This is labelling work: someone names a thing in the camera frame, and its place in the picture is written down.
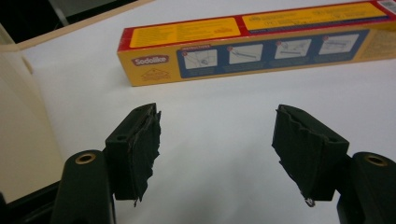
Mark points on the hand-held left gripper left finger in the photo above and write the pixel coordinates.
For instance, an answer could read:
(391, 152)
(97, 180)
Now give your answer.
(130, 155)

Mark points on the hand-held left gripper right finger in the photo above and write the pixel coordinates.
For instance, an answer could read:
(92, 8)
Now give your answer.
(311, 155)

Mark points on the long yellow and red box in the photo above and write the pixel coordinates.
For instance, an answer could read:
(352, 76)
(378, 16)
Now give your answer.
(249, 46)

